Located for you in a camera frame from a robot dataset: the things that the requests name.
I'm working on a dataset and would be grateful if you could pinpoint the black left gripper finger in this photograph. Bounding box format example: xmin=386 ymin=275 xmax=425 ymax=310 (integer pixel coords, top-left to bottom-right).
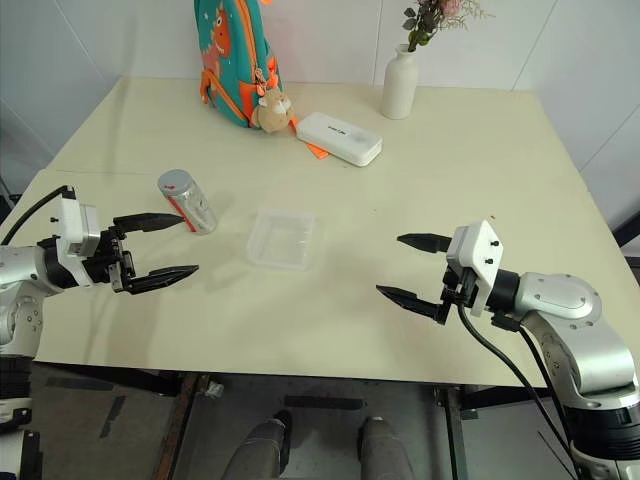
xmin=126 ymin=264 xmax=201 ymax=296
xmin=113 ymin=212 xmax=185 ymax=236

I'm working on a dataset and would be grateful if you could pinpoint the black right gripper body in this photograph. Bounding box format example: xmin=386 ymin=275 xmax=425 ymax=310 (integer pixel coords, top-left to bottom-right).
xmin=440 ymin=262 xmax=477 ymax=308

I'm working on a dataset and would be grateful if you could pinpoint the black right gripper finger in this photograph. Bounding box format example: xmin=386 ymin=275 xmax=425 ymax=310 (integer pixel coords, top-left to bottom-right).
xmin=396 ymin=232 xmax=454 ymax=256
xmin=375 ymin=284 xmax=452 ymax=327

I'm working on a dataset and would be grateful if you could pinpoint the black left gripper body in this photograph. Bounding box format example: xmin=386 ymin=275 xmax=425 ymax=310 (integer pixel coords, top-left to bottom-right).
xmin=79 ymin=224 xmax=137 ymax=294

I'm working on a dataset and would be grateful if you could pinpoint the clear plastic tray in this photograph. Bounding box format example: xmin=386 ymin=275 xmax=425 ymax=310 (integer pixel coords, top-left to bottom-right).
xmin=246 ymin=209 xmax=318 ymax=272

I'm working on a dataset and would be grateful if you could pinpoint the silver red soda can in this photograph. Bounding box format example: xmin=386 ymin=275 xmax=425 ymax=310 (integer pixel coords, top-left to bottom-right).
xmin=156 ymin=169 xmax=219 ymax=236

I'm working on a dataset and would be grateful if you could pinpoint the white rectangular case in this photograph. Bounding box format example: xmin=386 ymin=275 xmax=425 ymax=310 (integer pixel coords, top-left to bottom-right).
xmin=294 ymin=111 xmax=384 ymax=168

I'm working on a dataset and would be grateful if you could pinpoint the white ceramic vase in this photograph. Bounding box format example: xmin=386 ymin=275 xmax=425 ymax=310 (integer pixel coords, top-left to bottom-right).
xmin=380 ymin=43 xmax=419 ymax=121

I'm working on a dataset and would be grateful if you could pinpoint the beige plush toy pendant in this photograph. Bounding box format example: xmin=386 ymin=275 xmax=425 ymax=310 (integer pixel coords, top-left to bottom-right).
xmin=250 ymin=88 xmax=298 ymax=134

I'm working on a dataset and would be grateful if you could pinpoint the teal orange dinosaur backpack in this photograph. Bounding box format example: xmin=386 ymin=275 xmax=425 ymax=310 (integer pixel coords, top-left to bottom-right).
xmin=193 ymin=0 xmax=287 ymax=131

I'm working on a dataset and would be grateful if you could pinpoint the pink dried flower bunch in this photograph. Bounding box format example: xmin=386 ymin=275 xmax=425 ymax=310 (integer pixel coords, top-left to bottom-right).
xmin=401 ymin=0 xmax=497 ymax=54

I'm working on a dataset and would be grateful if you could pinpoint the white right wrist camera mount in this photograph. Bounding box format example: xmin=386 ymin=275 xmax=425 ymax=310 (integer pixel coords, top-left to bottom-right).
xmin=445 ymin=219 xmax=507 ymax=318

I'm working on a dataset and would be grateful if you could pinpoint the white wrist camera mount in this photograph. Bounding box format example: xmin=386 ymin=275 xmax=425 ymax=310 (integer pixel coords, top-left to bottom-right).
xmin=51 ymin=186 xmax=104 ymax=262
xmin=445 ymin=219 xmax=507 ymax=318

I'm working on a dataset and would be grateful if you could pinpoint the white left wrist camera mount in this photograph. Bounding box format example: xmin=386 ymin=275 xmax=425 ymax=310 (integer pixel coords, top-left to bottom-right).
xmin=51 ymin=186 xmax=104 ymax=262

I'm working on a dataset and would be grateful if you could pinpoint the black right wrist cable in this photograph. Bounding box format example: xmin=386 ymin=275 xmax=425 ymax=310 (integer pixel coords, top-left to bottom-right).
xmin=455 ymin=302 xmax=574 ymax=456

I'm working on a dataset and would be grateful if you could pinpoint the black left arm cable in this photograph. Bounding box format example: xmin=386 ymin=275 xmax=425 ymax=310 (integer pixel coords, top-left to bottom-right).
xmin=0 ymin=185 xmax=76 ymax=246

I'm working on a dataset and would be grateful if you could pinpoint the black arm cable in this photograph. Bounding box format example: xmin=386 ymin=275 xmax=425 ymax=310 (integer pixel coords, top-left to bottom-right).
xmin=0 ymin=185 xmax=76 ymax=246
xmin=491 ymin=312 xmax=581 ymax=454

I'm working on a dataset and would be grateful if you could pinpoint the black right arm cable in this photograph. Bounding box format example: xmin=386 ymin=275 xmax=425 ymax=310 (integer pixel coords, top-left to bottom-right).
xmin=491 ymin=312 xmax=581 ymax=454

